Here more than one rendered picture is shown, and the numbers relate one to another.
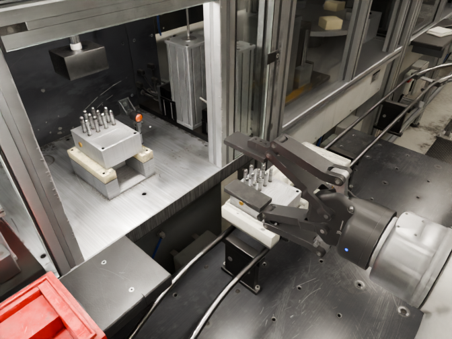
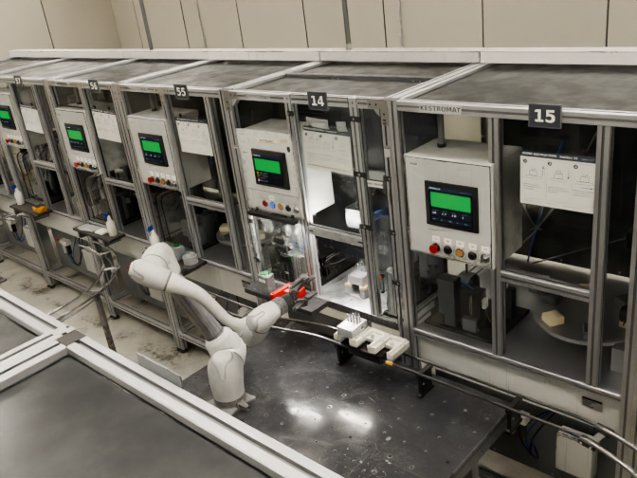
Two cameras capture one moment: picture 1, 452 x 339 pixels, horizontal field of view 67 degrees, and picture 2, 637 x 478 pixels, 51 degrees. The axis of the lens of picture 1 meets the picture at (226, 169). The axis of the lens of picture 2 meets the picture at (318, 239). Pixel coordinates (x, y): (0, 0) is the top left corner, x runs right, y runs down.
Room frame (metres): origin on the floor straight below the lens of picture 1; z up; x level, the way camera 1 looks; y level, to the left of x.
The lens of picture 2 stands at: (0.63, -2.95, 2.65)
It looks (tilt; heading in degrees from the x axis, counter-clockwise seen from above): 23 degrees down; 93
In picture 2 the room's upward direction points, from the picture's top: 8 degrees counter-clockwise
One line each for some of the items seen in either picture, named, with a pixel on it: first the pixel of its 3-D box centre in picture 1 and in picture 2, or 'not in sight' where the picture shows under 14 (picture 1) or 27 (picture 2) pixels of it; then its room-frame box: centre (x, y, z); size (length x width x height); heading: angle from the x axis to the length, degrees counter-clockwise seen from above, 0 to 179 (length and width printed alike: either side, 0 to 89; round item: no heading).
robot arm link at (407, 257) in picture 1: (407, 255); (278, 306); (0.24, -0.20, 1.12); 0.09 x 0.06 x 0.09; 138
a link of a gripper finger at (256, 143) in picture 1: (266, 142); not in sight; (0.37, -0.05, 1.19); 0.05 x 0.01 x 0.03; 48
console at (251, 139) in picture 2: not in sight; (283, 166); (0.30, 0.49, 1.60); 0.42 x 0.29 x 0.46; 138
